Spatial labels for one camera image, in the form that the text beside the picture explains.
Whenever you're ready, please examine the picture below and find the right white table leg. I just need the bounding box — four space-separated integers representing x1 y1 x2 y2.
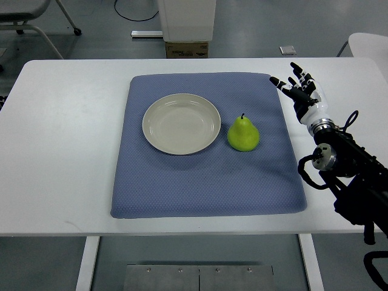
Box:
298 233 324 291

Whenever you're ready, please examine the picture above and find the white chair right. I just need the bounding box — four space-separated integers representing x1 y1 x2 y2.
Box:
337 33 387 59

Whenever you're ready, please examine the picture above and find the aluminium rail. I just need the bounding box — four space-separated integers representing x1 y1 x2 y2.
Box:
131 30 163 38

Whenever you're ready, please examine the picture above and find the white cabinet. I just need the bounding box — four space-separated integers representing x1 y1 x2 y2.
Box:
157 0 216 42

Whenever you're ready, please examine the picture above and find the small grey floor plate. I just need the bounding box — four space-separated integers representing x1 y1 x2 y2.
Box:
279 45 296 56

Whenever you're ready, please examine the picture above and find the left white table leg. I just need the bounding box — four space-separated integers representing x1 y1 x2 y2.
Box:
75 236 100 291

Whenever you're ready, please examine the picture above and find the metal floor plate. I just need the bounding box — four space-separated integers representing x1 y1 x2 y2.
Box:
123 265 276 290

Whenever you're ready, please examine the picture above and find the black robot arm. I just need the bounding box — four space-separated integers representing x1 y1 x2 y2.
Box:
298 111 387 245

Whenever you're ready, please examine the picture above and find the blue textured mat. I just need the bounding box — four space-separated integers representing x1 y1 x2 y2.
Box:
111 72 307 218

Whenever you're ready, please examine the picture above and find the white table leg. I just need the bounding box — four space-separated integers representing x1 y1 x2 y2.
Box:
75 236 100 291
298 233 324 291

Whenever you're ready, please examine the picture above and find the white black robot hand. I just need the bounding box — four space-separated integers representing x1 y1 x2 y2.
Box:
269 62 327 125

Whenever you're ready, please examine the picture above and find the black floor cable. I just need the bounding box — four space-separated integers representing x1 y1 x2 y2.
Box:
113 0 159 22

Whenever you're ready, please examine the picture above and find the white rolling chair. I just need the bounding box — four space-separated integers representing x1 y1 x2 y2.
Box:
1 0 64 59

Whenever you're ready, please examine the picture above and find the cardboard box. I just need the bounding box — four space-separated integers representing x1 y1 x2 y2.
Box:
165 42 209 59

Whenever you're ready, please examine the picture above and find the green pear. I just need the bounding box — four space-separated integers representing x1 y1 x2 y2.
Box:
227 113 260 152

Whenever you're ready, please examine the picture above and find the beige round plate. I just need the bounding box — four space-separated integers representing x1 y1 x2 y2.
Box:
142 93 221 155

